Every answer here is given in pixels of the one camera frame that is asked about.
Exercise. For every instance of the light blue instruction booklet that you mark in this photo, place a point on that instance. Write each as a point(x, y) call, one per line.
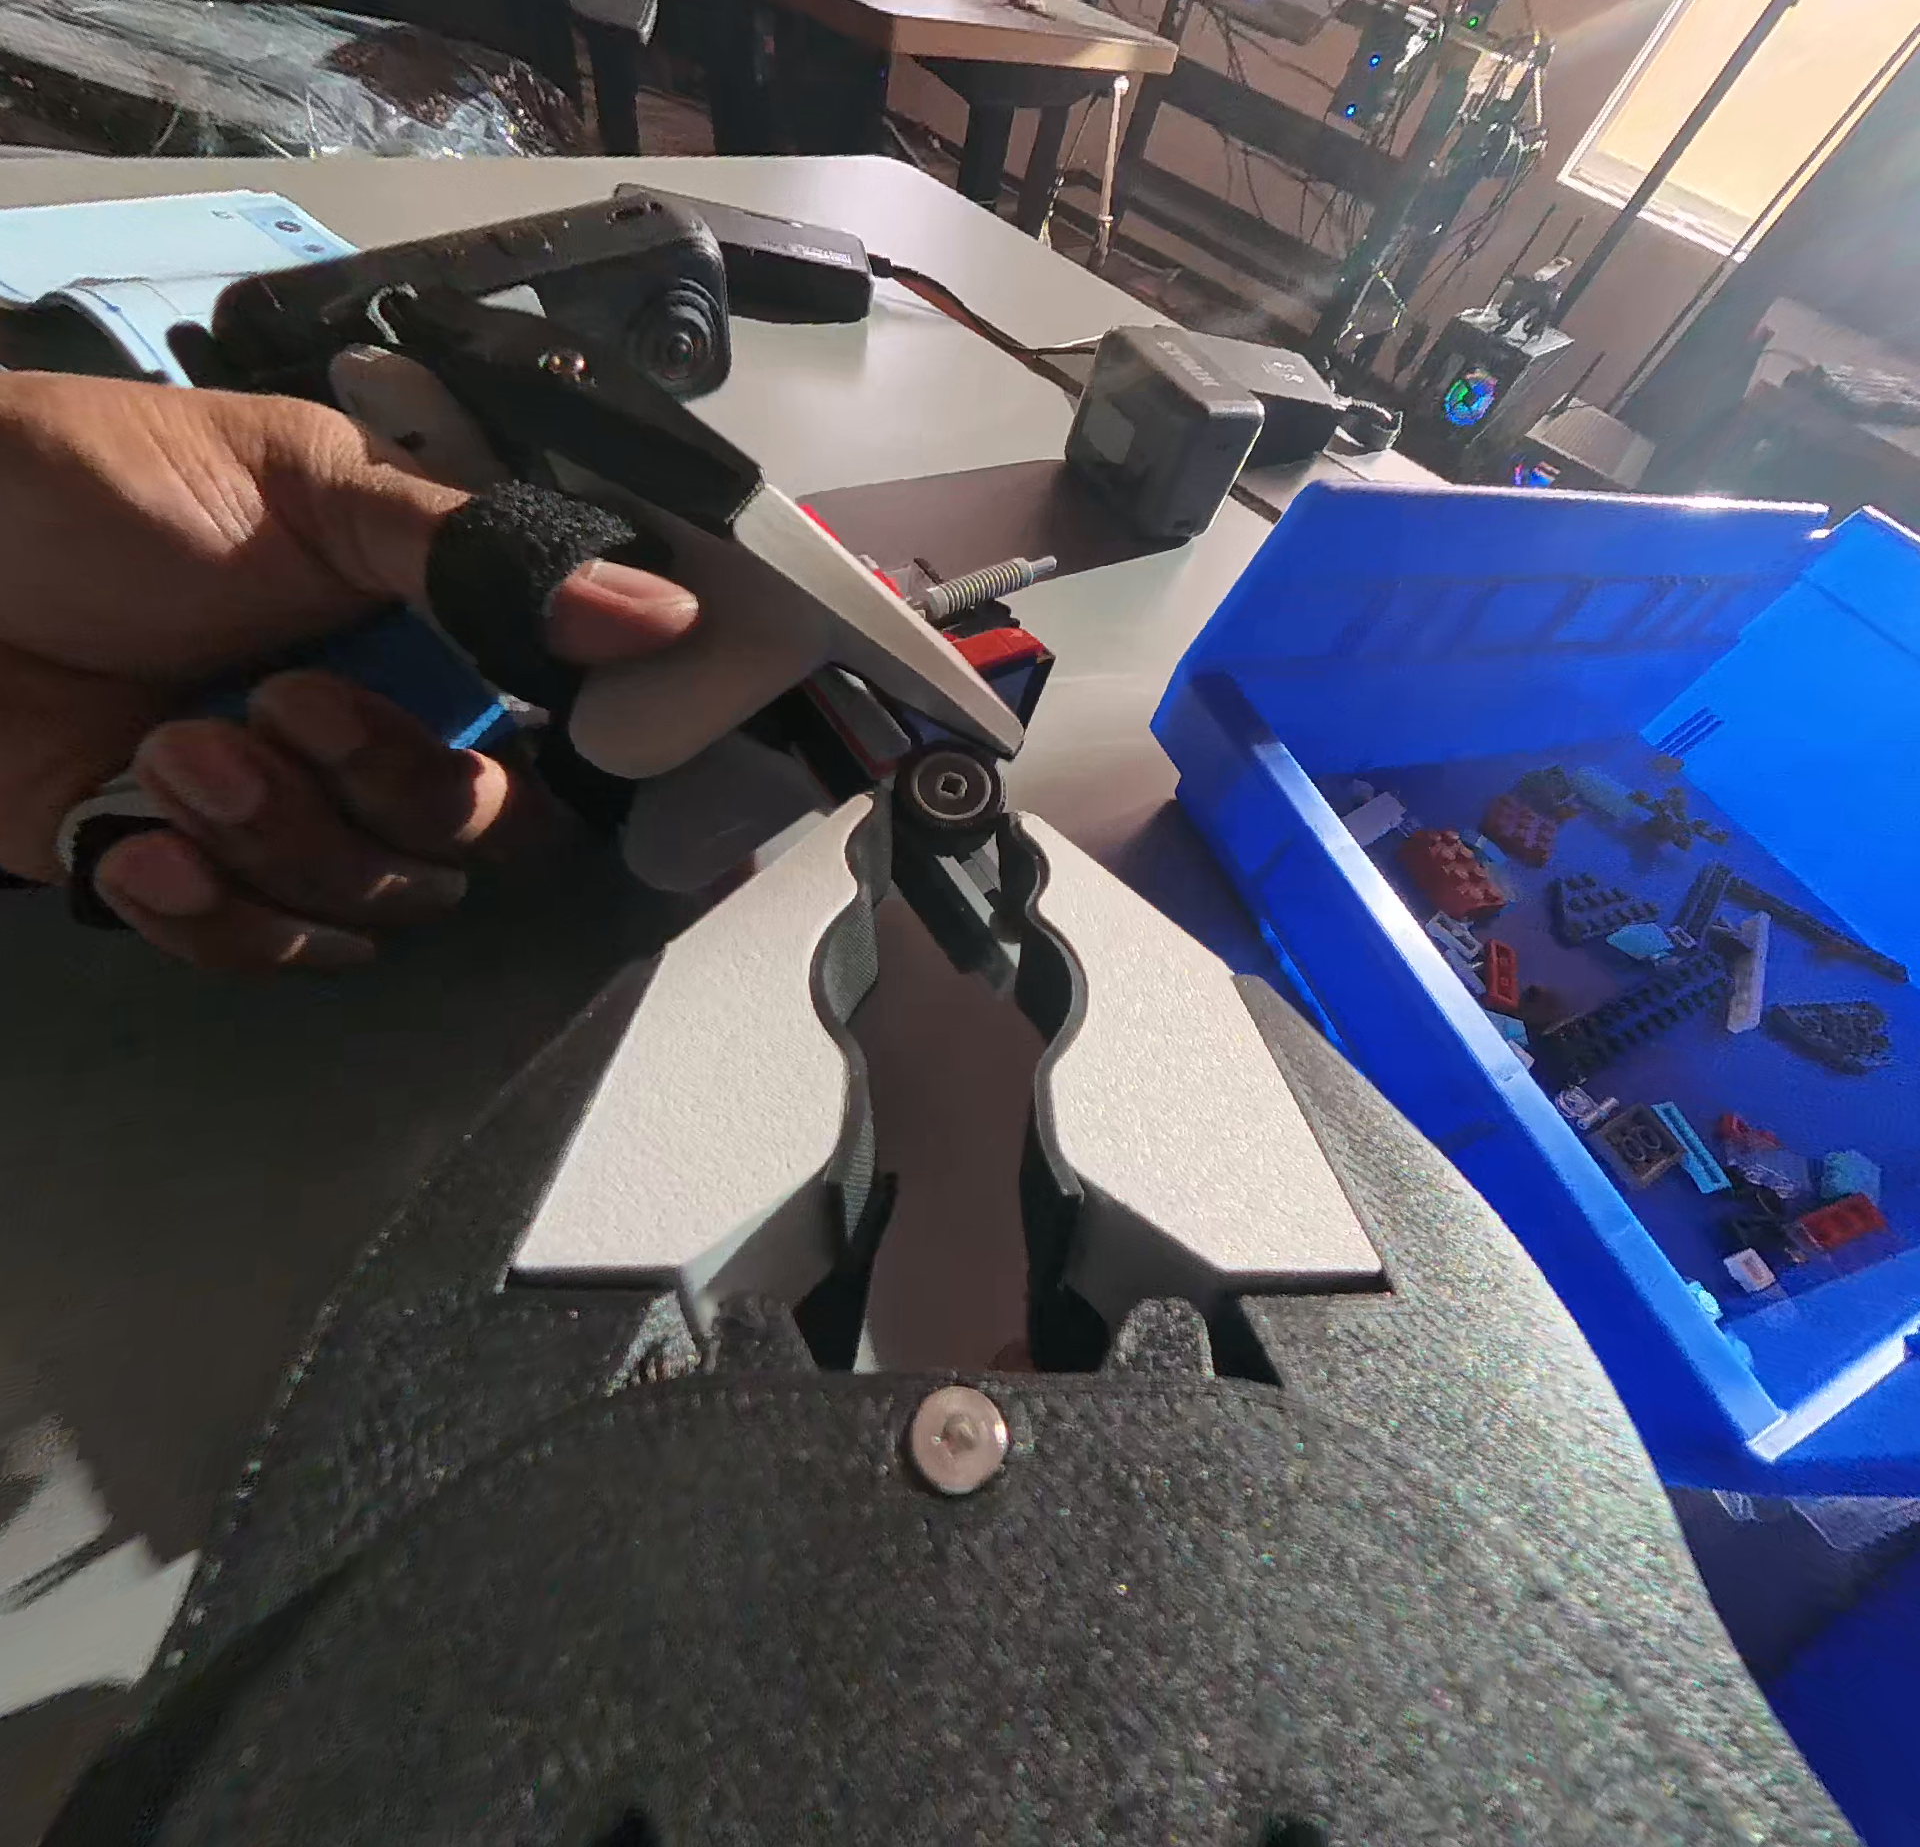
point(91, 250)

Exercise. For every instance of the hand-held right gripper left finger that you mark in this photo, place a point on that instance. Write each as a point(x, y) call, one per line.
point(705, 1128)

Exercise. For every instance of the bright window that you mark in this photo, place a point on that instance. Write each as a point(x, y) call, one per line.
point(1740, 79)

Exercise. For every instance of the black cube camera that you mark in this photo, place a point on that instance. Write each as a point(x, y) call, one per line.
point(1155, 438)

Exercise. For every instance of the plastic-wrapped chair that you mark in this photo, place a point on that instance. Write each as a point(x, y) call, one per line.
point(225, 79)

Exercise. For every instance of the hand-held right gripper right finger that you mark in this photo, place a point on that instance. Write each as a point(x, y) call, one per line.
point(1201, 1128)

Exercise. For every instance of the brown side table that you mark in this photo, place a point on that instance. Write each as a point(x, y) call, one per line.
point(961, 25)

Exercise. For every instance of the black office chair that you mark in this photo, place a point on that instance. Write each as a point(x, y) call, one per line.
point(608, 4)

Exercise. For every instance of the black power bank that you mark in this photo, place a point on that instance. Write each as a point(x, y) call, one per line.
point(802, 273)

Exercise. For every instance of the grey laptop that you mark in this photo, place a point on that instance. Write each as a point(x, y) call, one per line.
point(1320, 489)

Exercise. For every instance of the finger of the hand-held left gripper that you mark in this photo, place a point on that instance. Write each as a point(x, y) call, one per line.
point(855, 604)

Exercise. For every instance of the blue plastic bin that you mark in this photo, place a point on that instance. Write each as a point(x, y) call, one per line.
point(1351, 648)
point(1846, 1698)

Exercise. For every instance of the person's left hand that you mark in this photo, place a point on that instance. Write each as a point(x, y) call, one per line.
point(180, 528)

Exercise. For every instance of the computer tower with coloured lights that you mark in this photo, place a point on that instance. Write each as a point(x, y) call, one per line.
point(1486, 378)

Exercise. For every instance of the black equipment rack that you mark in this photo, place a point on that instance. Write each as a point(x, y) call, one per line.
point(1306, 129)

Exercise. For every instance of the pile of loose toy bricks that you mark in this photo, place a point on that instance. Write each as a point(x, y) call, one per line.
point(1636, 1008)

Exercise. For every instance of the black toy wheel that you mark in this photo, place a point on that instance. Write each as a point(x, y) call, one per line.
point(951, 794)

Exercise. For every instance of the toy brick truck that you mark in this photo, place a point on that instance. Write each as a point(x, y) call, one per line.
point(997, 664)

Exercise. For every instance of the black power adapter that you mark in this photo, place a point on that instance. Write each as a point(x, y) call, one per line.
point(1297, 408)

